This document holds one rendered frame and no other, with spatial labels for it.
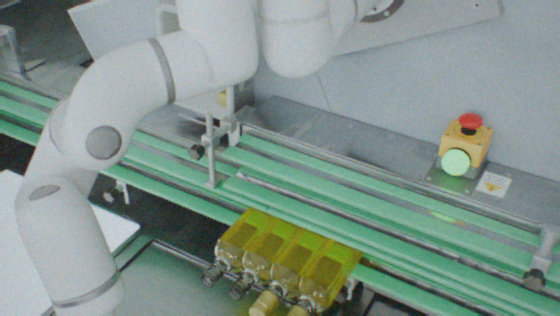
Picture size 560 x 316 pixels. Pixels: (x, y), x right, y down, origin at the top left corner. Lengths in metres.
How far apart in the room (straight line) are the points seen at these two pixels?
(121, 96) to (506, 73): 0.65
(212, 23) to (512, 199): 0.61
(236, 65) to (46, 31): 1.28
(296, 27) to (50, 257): 0.41
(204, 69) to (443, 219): 0.51
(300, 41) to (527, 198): 0.51
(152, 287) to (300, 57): 0.65
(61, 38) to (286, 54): 1.31
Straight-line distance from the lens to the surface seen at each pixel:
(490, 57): 1.14
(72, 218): 0.80
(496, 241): 1.09
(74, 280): 0.82
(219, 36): 0.80
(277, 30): 0.85
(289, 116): 1.28
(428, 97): 1.20
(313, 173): 1.17
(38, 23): 2.02
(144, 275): 1.36
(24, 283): 1.40
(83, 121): 0.75
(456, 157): 1.13
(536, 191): 1.18
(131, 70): 0.78
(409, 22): 1.13
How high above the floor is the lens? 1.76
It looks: 44 degrees down
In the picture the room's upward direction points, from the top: 136 degrees counter-clockwise
